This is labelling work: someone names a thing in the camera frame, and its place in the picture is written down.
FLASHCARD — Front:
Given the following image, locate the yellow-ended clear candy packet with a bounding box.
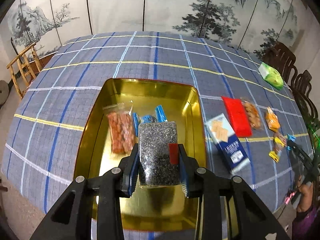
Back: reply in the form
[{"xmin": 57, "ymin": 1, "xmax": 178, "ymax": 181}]
[{"xmin": 268, "ymin": 132, "xmax": 287, "ymax": 163}]

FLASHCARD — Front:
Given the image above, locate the red snack packet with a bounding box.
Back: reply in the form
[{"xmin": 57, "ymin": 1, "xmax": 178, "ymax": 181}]
[{"xmin": 221, "ymin": 96, "xmax": 252, "ymax": 138}]

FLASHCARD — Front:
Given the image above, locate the blue soda cracker pack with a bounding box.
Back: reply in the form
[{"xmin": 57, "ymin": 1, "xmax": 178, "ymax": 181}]
[{"xmin": 205, "ymin": 113, "xmax": 250, "ymax": 175}]

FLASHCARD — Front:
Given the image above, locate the clear bag of peanuts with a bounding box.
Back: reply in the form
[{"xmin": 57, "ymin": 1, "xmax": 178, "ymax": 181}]
[{"xmin": 103, "ymin": 101, "xmax": 136, "ymax": 154}]

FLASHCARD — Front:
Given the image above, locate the grey sesame block packet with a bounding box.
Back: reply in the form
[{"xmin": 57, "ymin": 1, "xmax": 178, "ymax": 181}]
[{"xmin": 138, "ymin": 121, "xmax": 180, "ymax": 188}]

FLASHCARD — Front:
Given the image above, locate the blue candy wrapper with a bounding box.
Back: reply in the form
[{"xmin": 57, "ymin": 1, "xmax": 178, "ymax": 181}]
[{"xmin": 132, "ymin": 105, "xmax": 168, "ymax": 137}]

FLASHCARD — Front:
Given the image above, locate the person's right hand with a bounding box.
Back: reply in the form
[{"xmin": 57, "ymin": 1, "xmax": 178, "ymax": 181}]
[{"xmin": 296, "ymin": 175, "xmax": 313, "ymax": 212}]

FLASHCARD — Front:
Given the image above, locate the orange snack packet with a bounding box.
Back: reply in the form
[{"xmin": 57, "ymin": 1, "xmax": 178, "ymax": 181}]
[{"xmin": 265, "ymin": 107, "xmax": 280, "ymax": 132}]

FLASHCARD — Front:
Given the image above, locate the clear brown nut-brittle packet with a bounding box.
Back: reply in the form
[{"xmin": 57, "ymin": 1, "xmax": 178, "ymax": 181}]
[{"xmin": 241, "ymin": 98, "xmax": 261, "ymax": 129}]

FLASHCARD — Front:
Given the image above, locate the blue plaid tablecloth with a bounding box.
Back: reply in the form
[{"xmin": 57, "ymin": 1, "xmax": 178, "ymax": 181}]
[{"xmin": 2, "ymin": 31, "xmax": 313, "ymax": 212}]

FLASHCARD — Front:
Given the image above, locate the green snack packet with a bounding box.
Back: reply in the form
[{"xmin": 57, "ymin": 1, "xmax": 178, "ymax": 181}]
[{"xmin": 258, "ymin": 62, "xmax": 284, "ymax": 90}]

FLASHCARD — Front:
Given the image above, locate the dark wooden chair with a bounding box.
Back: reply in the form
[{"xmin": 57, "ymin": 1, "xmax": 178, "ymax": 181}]
[{"xmin": 261, "ymin": 41, "xmax": 320, "ymax": 140}]

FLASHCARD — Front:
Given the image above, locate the round stone millstone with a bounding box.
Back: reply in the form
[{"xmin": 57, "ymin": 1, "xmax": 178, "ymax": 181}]
[{"xmin": 0, "ymin": 80, "xmax": 9, "ymax": 106}]

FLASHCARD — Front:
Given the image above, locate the light wooden chair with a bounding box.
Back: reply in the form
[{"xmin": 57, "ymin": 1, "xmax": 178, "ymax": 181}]
[{"xmin": 7, "ymin": 42, "xmax": 43, "ymax": 99}]

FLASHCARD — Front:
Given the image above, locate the painted folding screen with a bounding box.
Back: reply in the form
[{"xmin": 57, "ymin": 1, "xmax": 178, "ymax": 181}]
[{"xmin": 1, "ymin": 0, "xmax": 308, "ymax": 57}]

